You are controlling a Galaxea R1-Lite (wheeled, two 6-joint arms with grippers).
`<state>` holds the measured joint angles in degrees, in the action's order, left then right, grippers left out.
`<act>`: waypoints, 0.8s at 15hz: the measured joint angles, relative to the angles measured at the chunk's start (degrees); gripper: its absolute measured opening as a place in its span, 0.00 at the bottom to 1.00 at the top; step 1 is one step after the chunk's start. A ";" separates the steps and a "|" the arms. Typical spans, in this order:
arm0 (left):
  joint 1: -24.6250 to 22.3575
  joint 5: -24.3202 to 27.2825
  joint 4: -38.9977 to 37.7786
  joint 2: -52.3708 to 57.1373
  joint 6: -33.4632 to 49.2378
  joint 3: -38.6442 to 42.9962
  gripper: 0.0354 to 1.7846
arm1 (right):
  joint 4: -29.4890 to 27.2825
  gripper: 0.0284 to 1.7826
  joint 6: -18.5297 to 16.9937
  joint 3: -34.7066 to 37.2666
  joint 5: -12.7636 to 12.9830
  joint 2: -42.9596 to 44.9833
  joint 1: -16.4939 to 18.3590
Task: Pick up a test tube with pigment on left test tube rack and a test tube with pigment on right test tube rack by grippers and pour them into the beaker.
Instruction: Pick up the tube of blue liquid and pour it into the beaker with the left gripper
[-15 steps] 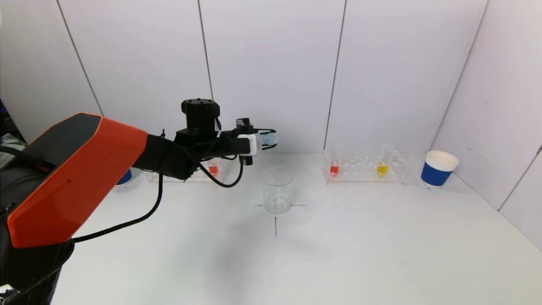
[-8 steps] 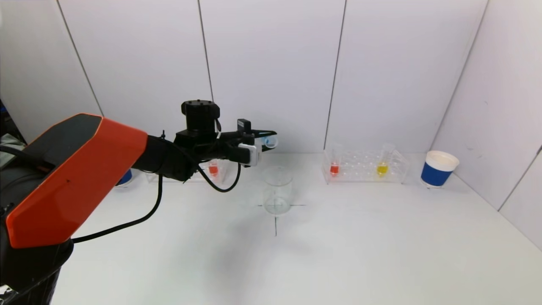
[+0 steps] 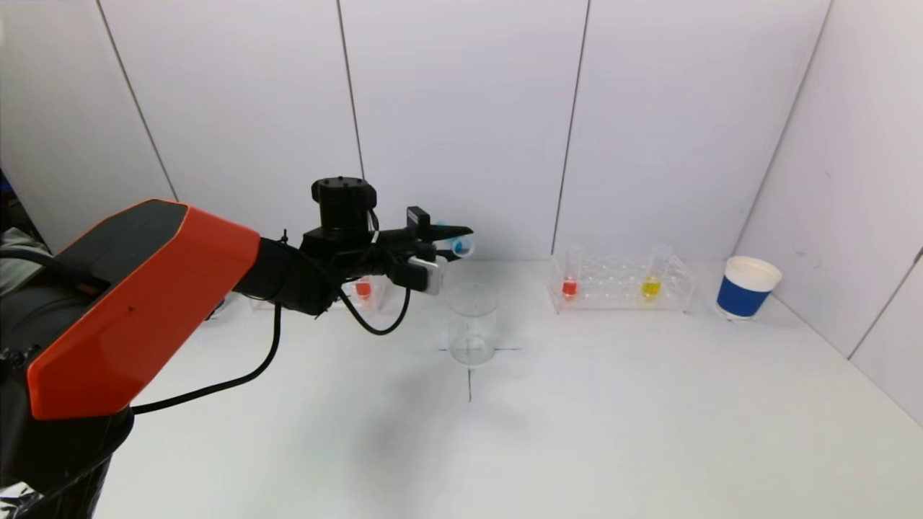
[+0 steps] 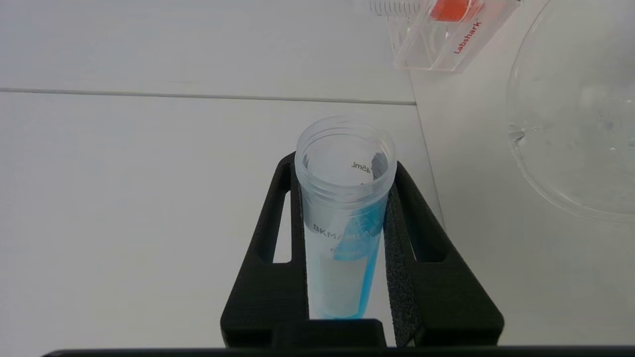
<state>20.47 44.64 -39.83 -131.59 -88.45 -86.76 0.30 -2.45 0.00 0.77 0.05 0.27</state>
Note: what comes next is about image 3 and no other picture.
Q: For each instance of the yellow pigment test tube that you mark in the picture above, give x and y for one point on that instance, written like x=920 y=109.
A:
x=650 y=288

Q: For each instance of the blue pigment test tube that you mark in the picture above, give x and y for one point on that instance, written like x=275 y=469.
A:
x=461 y=247

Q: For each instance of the person's leg in grey trousers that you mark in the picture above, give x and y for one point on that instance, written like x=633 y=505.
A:
x=18 y=241

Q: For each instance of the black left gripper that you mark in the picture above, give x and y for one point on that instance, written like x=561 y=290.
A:
x=419 y=225

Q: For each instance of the clear acrylic test tube rack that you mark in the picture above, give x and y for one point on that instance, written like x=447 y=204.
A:
x=613 y=285
x=380 y=292

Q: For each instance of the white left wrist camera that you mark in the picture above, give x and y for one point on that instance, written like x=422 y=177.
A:
x=427 y=277

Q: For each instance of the clear glass beaker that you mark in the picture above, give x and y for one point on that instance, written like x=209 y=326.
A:
x=472 y=324

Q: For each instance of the red pigment test tube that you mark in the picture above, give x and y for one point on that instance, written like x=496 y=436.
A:
x=570 y=288
x=363 y=288

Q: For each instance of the orange and black left arm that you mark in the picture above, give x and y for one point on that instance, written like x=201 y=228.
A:
x=144 y=288

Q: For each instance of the blue and white paper cup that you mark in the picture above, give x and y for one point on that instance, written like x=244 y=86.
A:
x=743 y=295
x=218 y=308

